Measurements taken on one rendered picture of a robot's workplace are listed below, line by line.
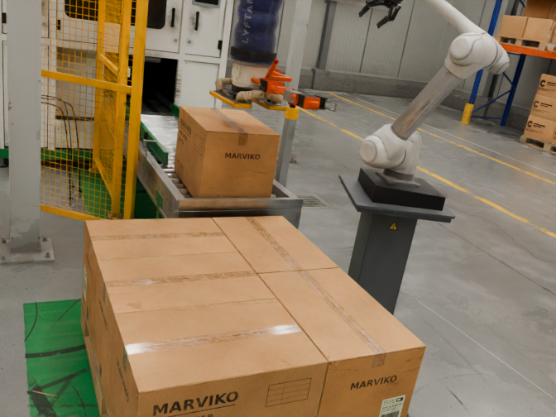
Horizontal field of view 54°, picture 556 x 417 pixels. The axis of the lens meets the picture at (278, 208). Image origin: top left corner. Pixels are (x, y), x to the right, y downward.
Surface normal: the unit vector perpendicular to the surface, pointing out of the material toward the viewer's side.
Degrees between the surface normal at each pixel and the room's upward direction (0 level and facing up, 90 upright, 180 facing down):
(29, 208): 90
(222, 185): 90
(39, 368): 0
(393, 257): 90
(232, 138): 90
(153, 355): 0
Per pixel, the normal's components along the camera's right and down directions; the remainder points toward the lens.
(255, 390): 0.41, 0.36
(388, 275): 0.07, 0.35
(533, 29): -0.93, -0.01
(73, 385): 0.15, -0.93
